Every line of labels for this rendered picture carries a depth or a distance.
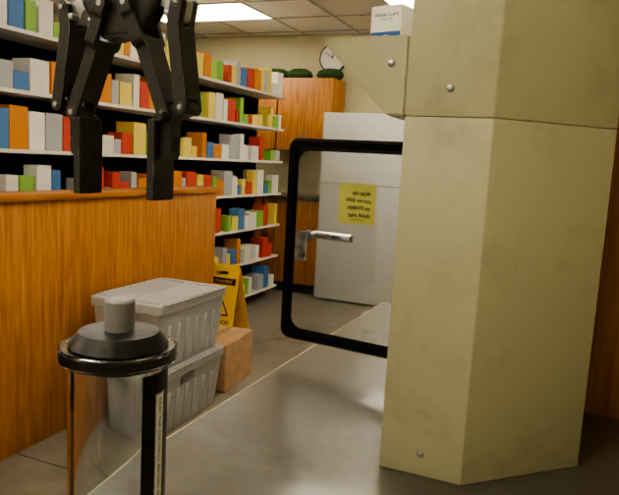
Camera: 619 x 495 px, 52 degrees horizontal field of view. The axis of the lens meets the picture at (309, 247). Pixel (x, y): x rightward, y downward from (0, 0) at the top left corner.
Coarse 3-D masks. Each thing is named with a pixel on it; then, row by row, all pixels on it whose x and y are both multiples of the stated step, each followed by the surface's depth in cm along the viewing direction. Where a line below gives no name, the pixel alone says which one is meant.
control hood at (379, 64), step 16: (336, 48) 83; (352, 48) 83; (368, 48) 82; (384, 48) 81; (400, 48) 80; (352, 64) 83; (368, 64) 82; (384, 64) 81; (400, 64) 80; (368, 80) 82; (384, 80) 81; (400, 80) 81; (384, 96) 82; (400, 96) 81; (384, 112) 82; (400, 112) 81
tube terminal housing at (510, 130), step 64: (448, 0) 77; (512, 0) 75; (576, 0) 78; (448, 64) 78; (512, 64) 76; (576, 64) 80; (448, 128) 79; (512, 128) 78; (576, 128) 81; (448, 192) 80; (512, 192) 79; (576, 192) 83; (448, 256) 80; (512, 256) 81; (576, 256) 85; (448, 320) 81; (512, 320) 82; (576, 320) 86; (448, 384) 82; (512, 384) 84; (576, 384) 88; (384, 448) 87; (448, 448) 83; (512, 448) 85; (576, 448) 90
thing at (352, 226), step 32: (320, 160) 122; (352, 160) 119; (384, 160) 115; (320, 192) 123; (352, 192) 119; (384, 192) 116; (320, 224) 123; (352, 224) 120; (384, 224) 116; (320, 256) 124; (352, 256) 120; (384, 256) 117; (320, 288) 124; (352, 288) 121; (384, 288) 118; (320, 320) 125; (352, 320) 122; (384, 320) 118
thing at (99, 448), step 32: (64, 352) 57; (160, 352) 59; (96, 384) 56; (128, 384) 57; (96, 416) 57; (128, 416) 57; (96, 448) 57; (128, 448) 58; (96, 480) 58; (128, 480) 58
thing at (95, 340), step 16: (112, 304) 59; (128, 304) 59; (112, 320) 59; (128, 320) 59; (80, 336) 58; (96, 336) 58; (112, 336) 58; (128, 336) 58; (144, 336) 59; (160, 336) 60; (80, 352) 57; (96, 352) 56; (112, 352) 56; (128, 352) 57; (144, 352) 58
